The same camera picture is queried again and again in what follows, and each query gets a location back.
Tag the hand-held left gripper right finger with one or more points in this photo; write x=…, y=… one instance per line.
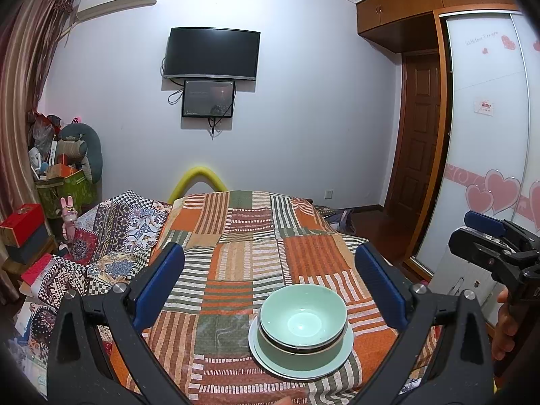
x=379, y=287

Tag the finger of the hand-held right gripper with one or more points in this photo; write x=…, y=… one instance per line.
x=468, y=247
x=485, y=221

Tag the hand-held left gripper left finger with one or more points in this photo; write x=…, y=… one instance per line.
x=160, y=287

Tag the green bowl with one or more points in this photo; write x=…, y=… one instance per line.
x=303, y=316

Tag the green plate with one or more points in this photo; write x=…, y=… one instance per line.
x=295, y=367

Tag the white bowl with dark spots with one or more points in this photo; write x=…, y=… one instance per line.
x=272, y=341

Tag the person's right hand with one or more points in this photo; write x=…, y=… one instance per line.
x=504, y=329

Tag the patterned floral blanket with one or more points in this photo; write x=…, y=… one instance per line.
x=118, y=232

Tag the white sliding wardrobe door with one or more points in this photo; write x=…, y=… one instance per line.
x=489, y=147

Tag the dark cloth bundle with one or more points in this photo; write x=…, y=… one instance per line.
x=341, y=221

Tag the striped patchwork blanket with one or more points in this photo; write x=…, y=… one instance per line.
x=253, y=253

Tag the brown wooden door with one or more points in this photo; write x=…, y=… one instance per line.
x=415, y=135

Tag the pink bunny figure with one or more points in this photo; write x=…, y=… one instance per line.
x=68, y=219

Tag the small paper label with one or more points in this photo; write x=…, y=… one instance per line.
x=486, y=107

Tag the yellow curved chair back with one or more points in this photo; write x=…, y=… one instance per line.
x=198, y=175

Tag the flat red box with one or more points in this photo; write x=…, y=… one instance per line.
x=38, y=268

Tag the green storage box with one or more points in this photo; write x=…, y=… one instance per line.
x=69, y=196

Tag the dark grey box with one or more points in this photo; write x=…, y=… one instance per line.
x=31, y=247

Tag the grey plush toy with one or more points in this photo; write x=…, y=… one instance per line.
x=82, y=147

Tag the pile of household clutter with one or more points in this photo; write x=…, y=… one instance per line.
x=42, y=143

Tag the wooden overhead cabinet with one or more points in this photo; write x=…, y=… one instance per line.
x=396, y=4

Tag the brown striped curtain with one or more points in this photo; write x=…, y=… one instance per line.
x=21, y=93

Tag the white wall socket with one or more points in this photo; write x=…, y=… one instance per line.
x=328, y=194

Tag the small black wall monitor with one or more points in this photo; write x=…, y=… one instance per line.
x=209, y=99

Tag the black wall television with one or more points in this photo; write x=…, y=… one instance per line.
x=211, y=52

